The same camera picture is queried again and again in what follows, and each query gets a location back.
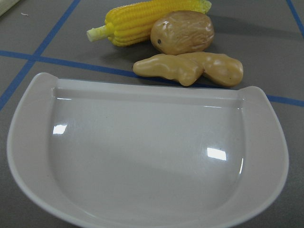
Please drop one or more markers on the tan toy ginger root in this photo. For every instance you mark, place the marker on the tan toy ginger root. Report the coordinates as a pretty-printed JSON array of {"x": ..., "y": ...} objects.
[{"x": 188, "y": 68}]

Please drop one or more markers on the beige plastic dustpan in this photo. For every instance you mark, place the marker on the beige plastic dustpan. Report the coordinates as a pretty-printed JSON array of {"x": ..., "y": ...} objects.
[{"x": 103, "y": 155}]

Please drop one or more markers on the brown toy potato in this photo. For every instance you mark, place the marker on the brown toy potato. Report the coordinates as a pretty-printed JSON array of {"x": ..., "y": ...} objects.
[{"x": 182, "y": 32}]

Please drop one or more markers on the yellow toy corn cob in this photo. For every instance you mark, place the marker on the yellow toy corn cob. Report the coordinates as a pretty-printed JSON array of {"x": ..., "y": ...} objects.
[{"x": 130, "y": 24}]

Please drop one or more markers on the bamboo cutting board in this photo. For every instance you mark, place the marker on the bamboo cutting board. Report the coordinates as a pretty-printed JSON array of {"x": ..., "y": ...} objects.
[{"x": 5, "y": 5}]

